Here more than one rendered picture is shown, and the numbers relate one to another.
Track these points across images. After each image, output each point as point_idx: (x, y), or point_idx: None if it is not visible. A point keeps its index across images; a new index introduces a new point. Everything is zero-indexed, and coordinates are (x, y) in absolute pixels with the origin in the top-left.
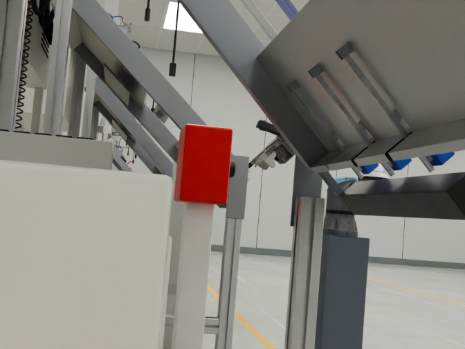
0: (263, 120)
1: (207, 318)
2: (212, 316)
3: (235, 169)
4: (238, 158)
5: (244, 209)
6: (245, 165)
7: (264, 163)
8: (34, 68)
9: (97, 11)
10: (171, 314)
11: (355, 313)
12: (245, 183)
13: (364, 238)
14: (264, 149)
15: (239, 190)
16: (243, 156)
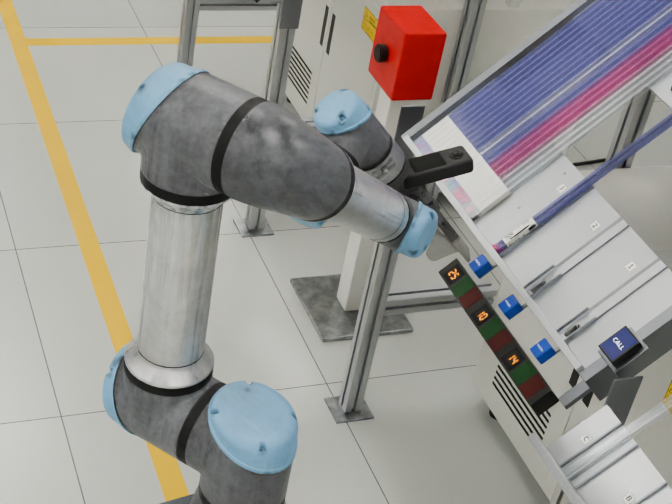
0: (458, 149)
1: (395, 289)
2: (392, 298)
3: (413, 123)
4: (414, 109)
5: None
6: (403, 116)
7: (436, 247)
8: None
9: None
10: (439, 293)
11: None
12: (395, 139)
13: (164, 502)
14: (443, 215)
15: (401, 148)
16: (408, 106)
